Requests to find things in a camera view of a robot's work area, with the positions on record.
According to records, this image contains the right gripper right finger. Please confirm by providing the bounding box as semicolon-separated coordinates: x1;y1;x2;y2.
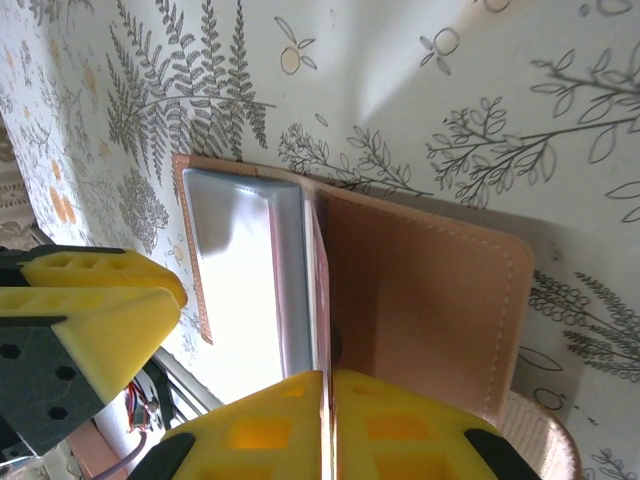
332;370;544;480

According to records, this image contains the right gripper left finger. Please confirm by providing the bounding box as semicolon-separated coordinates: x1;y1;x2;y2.
129;370;324;480

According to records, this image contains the red credit card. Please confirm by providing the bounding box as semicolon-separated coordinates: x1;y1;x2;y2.
312;199;334;381

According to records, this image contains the left arm wired connector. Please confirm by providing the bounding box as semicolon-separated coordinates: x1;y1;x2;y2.
122;379;166;436

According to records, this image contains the aluminium rail frame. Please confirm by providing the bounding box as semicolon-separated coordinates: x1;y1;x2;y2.
149;347;226;419

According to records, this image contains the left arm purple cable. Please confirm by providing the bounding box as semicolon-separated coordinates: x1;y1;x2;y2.
92;429;151;480

